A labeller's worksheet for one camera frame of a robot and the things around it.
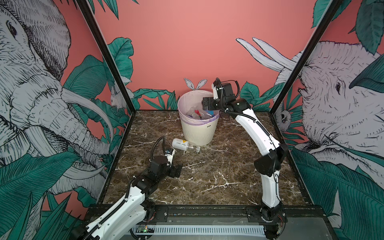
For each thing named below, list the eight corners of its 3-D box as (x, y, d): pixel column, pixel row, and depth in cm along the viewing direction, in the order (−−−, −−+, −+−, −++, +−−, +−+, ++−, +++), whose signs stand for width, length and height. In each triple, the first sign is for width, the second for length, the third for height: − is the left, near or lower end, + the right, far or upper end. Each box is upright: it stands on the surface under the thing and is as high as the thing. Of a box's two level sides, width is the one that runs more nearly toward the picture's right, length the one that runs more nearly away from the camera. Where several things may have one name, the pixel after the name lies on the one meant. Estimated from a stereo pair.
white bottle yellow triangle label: (171, 148, 101) (170, 143, 96) (175, 142, 104) (174, 136, 99) (190, 154, 98) (190, 149, 93) (193, 147, 101) (193, 142, 96)
